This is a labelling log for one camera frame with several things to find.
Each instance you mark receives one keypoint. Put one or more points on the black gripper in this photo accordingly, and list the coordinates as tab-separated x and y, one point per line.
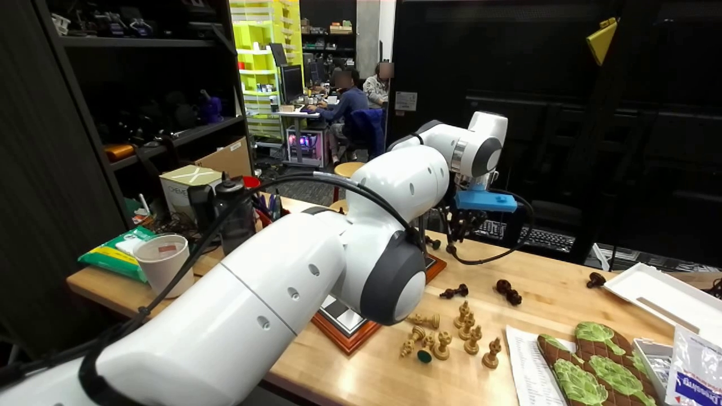
462	224

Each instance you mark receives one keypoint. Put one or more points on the dark brown chess piece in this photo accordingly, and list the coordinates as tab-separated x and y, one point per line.
460	289
507	292

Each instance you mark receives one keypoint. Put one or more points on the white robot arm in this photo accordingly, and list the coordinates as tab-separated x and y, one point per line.
216	342

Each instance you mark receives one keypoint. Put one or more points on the dark brown standing chess piece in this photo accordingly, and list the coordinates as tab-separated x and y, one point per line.
507	292

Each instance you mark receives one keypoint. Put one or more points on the light wooden chess pieces cluster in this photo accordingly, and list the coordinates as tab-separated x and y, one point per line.
430	342

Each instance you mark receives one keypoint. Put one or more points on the dark chess piece far right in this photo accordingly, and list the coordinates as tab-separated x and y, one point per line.
595	280

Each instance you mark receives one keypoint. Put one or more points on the wooden round stool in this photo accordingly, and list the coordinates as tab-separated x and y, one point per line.
345	171

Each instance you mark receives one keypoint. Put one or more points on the seated person blue shirt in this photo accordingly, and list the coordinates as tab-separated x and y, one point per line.
344	113

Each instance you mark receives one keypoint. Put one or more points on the wooden framed chessboard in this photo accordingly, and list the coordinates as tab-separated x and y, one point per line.
344	326

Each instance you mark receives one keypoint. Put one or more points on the red pen cup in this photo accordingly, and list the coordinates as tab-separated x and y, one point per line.
269	208

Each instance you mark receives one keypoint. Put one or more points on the white plastic tray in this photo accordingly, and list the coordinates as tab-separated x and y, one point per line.
668	299

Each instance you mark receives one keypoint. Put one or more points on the yellow triangular sign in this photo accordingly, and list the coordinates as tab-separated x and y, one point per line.
601	39

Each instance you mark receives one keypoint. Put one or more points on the dark water bottle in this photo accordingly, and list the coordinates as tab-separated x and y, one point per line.
240	213

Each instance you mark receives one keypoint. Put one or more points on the Chemex cardboard box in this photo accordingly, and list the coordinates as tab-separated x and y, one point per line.
180	184

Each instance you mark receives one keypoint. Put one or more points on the white paper cup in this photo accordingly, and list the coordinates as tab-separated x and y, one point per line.
160	257

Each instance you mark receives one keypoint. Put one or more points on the green wipes packet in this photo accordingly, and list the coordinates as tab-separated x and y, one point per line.
117	253

